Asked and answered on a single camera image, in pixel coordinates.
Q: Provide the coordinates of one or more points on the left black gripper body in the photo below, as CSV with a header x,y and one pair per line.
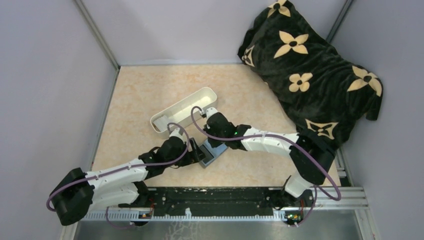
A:
x,y
188,159

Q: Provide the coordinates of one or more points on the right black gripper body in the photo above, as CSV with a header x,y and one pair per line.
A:
x,y
209,130

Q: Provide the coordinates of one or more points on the dark credit card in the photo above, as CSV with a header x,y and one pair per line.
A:
x,y
206,157

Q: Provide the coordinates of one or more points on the white plastic tray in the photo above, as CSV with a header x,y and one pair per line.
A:
x,y
180,112

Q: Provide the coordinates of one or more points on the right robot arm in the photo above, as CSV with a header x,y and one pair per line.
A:
x,y
311,155

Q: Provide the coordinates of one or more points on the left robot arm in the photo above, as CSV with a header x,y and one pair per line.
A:
x,y
124,186

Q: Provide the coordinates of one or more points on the stack of white cards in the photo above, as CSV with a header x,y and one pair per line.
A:
x,y
161,123

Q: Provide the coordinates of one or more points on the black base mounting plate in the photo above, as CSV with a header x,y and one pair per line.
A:
x,y
218,202

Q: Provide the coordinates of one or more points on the black floral blanket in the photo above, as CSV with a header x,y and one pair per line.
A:
x,y
317,88

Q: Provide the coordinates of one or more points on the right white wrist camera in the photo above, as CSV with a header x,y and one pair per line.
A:
x,y
208,112

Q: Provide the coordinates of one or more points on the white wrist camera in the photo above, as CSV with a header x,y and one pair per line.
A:
x,y
178,133
208,112

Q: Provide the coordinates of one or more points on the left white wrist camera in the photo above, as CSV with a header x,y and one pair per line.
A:
x,y
178,133

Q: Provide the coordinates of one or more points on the aluminium frame rail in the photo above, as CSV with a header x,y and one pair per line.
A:
x,y
352,198

